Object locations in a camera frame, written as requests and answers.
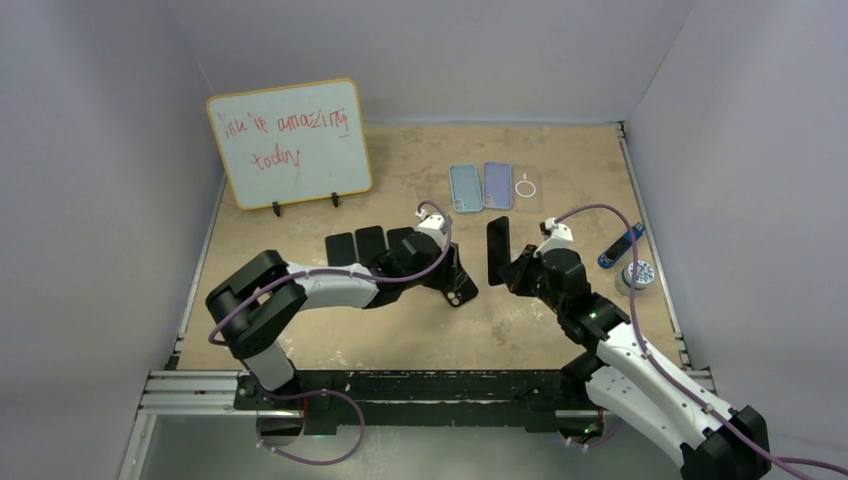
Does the blue stapler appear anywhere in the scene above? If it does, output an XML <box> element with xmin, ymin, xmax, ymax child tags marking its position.
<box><xmin>597</xmin><ymin>222</ymin><xmax>645</xmax><ymax>269</ymax></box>

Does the light blue phone case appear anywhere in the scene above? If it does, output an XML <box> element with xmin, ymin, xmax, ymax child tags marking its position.
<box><xmin>449</xmin><ymin>164</ymin><xmax>484</xmax><ymax>214</ymax></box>

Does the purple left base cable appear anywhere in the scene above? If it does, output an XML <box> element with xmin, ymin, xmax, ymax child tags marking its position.
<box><xmin>255</xmin><ymin>388</ymin><xmax>367</xmax><ymax>468</ymax></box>

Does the clear magsafe phone case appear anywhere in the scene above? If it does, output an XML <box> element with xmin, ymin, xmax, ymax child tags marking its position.
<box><xmin>512</xmin><ymin>165</ymin><xmax>543</xmax><ymax>213</ymax></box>

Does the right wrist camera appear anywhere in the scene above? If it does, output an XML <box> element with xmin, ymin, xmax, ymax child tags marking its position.
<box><xmin>535</xmin><ymin>217</ymin><xmax>574</xmax><ymax>258</ymax></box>

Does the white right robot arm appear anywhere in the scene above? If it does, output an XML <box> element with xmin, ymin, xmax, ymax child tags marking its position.
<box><xmin>489</xmin><ymin>245</ymin><xmax>772</xmax><ymax>479</ymax></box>

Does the small white blue jar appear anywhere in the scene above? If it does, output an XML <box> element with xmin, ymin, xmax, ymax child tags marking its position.
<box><xmin>615</xmin><ymin>260</ymin><xmax>656</xmax><ymax>295</ymax></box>

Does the black phone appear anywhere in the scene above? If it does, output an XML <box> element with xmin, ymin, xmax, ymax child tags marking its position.
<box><xmin>486</xmin><ymin>216</ymin><xmax>511</xmax><ymax>286</ymax></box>

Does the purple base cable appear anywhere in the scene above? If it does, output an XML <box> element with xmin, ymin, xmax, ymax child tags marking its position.
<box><xmin>255</xmin><ymin>388</ymin><xmax>367</xmax><ymax>468</ymax></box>
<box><xmin>563</xmin><ymin>417</ymin><xmax>624</xmax><ymax>452</ymax></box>

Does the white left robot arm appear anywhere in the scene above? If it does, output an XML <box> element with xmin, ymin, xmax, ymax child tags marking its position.
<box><xmin>205</xmin><ymin>226</ymin><xmax>478</xmax><ymax>409</ymax></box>

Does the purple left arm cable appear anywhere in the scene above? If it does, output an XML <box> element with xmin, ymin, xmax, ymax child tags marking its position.
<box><xmin>207</xmin><ymin>199</ymin><xmax>454</xmax><ymax>347</ymax></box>

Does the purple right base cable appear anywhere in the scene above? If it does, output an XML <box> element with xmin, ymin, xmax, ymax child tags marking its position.
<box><xmin>563</xmin><ymin>417</ymin><xmax>624</xmax><ymax>452</ymax></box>

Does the yellow framed whiteboard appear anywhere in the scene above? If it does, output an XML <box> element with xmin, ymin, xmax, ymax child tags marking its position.
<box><xmin>206</xmin><ymin>78</ymin><xmax>373</xmax><ymax>210</ymax></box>

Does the black smartphone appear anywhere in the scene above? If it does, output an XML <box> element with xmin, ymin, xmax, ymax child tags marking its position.
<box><xmin>325</xmin><ymin>232</ymin><xmax>358</xmax><ymax>267</ymax></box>

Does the lilac phone case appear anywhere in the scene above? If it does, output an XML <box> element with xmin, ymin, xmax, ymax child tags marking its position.
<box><xmin>483</xmin><ymin>161</ymin><xmax>513</xmax><ymax>210</ymax></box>

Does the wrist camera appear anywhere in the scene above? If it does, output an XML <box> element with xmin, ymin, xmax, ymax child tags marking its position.
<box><xmin>414</xmin><ymin>209</ymin><xmax>446</xmax><ymax>235</ymax></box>
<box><xmin>535</xmin><ymin>217</ymin><xmax>574</xmax><ymax>258</ymax></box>

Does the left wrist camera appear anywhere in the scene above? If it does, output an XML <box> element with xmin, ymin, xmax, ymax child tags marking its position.
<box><xmin>414</xmin><ymin>209</ymin><xmax>446</xmax><ymax>235</ymax></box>

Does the black phone case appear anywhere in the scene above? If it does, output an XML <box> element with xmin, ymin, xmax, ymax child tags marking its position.
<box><xmin>441</xmin><ymin>242</ymin><xmax>479</xmax><ymax>308</ymax></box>

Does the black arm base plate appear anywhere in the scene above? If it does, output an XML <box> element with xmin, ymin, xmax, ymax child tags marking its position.
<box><xmin>234</xmin><ymin>369</ymin><xmax>615</xmax><ymax>441</ymax></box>

